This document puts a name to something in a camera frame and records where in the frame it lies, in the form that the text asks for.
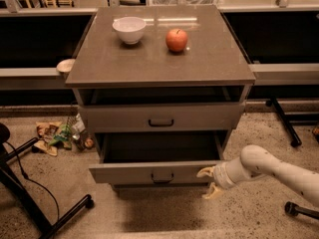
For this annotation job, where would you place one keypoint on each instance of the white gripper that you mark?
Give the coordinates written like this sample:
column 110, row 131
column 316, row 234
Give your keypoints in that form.
column 220, row 176

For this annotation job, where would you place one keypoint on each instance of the grey drawer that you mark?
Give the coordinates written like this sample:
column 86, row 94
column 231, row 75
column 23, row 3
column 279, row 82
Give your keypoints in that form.
column 159, row 158
column 161, row 117

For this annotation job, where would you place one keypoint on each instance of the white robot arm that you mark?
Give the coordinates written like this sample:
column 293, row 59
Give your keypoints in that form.
column 255, row 162

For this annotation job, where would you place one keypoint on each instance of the grey drawer cabinet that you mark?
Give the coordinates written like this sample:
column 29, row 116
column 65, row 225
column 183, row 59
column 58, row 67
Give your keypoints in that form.
column 210, row 70

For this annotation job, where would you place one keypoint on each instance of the black caster leg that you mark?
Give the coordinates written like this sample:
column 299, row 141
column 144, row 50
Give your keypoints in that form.
column 293, row 209

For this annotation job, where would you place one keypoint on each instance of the black stand leg right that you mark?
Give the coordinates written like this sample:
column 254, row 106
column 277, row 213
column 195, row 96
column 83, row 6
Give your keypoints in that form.
column 290, row 119

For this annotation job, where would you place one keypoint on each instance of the clear plastic bottle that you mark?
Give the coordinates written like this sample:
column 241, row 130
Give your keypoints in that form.
column 79, row 135

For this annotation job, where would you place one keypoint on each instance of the red apple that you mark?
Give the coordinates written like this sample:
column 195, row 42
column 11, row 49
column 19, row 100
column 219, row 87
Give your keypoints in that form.
column 176, row 40

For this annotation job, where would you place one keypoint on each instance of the snack bag pile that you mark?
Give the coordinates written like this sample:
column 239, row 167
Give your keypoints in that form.
column 51, row 136

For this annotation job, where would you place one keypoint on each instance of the white bowl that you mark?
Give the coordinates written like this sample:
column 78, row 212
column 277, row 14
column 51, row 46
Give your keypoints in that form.
column 130, row 29

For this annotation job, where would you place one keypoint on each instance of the black stand frame left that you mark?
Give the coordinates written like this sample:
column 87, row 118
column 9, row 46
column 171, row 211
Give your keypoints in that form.
column 9, row 179

